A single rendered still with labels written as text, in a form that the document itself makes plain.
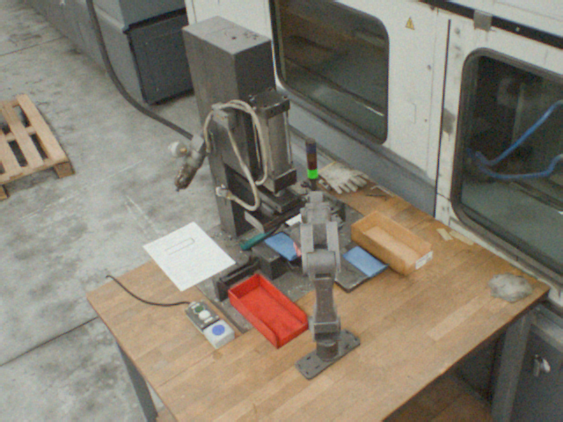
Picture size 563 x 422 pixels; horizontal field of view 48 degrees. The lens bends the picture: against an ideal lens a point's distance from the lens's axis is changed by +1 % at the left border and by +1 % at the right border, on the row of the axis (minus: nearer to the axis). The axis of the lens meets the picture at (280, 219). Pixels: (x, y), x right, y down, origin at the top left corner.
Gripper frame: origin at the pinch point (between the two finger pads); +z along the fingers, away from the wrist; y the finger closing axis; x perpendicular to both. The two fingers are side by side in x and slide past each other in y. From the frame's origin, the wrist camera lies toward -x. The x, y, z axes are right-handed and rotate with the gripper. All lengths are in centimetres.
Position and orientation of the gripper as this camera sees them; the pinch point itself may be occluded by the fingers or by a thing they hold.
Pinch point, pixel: (299, 253)
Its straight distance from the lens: 197.2
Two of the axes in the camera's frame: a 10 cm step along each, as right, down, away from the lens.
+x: -7.9, 3.6, -4.9
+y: -5.4, -7.9, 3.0
